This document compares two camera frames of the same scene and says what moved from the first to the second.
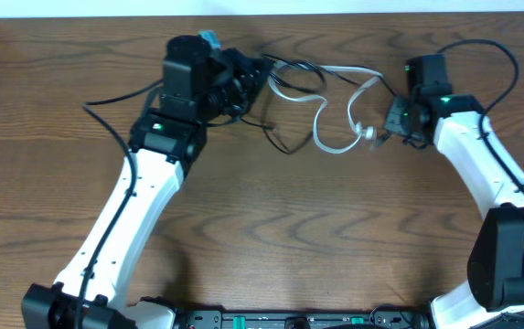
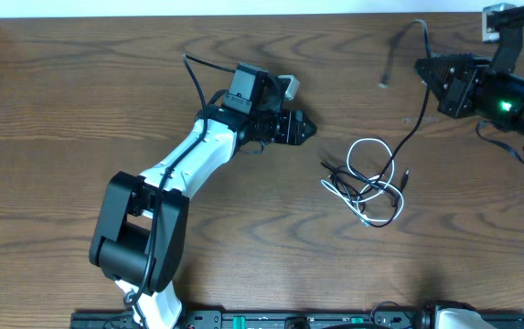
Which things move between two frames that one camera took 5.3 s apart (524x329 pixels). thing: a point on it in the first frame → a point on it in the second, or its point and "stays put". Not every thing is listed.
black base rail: x=340 y=319 stays put
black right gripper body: x=401 y=121 → x=474 y=93
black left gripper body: x=247 y=76 → x=284 y=126
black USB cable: x=319 y=70 → x=375 y=181
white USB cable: x=366 y=132 → x=358 y=200
